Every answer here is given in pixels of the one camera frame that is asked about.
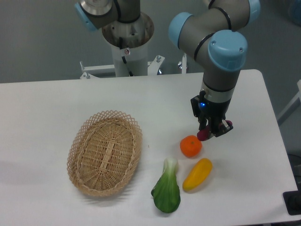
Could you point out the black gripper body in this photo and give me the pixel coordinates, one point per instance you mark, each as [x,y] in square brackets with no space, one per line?
[210,103]

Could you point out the purple sweet potato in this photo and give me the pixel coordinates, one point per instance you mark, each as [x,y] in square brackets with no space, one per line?
[205,134]

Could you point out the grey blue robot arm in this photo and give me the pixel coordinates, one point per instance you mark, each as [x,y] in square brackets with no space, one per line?
[211,39]

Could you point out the orange tangerine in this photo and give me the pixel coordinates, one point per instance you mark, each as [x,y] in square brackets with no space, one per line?
[190,146]

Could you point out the yellow mango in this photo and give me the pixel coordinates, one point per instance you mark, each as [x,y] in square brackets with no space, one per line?
[198,174]

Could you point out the green bok choy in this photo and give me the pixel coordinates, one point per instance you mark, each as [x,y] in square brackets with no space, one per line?
[166,192]

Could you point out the black device at table edge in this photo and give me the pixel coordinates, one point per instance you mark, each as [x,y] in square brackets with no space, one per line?
[293,202]

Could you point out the woven wicker basket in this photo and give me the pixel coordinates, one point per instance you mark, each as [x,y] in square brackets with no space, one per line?
[105,153]

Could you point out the white metal base frame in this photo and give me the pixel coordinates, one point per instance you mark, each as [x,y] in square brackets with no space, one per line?
[130,69]

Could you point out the white frame at right edge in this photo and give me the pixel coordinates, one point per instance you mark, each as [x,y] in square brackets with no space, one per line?
[292,105]

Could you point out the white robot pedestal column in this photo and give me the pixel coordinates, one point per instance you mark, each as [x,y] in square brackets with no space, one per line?
[129,42]

